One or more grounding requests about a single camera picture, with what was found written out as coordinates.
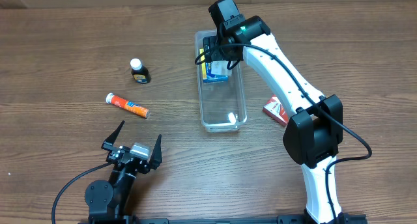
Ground red white small box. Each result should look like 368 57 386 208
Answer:
263 95 289 127

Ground white plaster box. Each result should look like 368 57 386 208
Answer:
210 61 231 76

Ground dark bottle white cap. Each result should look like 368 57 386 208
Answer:
130 58 151 84

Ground clear plastic container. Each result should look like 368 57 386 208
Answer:
195 30 247 132

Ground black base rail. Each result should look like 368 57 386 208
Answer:
78 214 368 224

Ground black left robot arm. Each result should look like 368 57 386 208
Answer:
85 122 162 223

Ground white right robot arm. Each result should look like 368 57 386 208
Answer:
203 0 343 223

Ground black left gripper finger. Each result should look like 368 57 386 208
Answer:
104 120 125 145
149 134 162 169

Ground orange tablet tube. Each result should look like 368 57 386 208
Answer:
106 93 150 119

